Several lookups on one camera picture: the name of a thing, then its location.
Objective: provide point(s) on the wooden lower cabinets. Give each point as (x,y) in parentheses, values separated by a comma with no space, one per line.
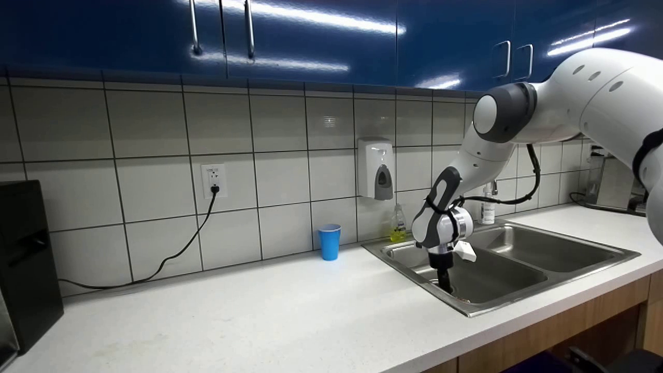
(607,327)

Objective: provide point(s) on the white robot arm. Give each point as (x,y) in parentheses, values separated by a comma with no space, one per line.
(609,95)

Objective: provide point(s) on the blue plastic cup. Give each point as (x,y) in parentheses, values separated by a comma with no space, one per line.
(330,240)

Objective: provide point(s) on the white wall soap dispenser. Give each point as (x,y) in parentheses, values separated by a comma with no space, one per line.
(376,171)

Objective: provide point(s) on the silver appliance on right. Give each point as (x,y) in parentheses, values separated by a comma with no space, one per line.
(609,184)

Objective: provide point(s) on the yellow dish soap bottle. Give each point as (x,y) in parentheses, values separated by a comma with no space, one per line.
(397,230)

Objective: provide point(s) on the blue upper cabinets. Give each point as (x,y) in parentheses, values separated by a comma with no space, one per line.
(421,43)

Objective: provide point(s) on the black appliance on left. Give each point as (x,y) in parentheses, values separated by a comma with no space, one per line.
(32,300)

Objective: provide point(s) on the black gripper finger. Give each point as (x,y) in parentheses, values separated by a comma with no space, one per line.
(446,283)
(439,281)

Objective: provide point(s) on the sink faucet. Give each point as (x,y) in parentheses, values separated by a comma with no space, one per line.
(490,206)

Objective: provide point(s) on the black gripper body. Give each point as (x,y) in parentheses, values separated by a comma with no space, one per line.
(441,261)

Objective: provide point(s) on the white wall outlet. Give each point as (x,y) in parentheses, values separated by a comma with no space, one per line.
(215,178)

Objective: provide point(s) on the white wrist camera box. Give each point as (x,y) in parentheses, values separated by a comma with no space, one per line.
(465,251)

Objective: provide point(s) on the stainless steel double sink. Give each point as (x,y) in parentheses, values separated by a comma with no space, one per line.
(513,263)

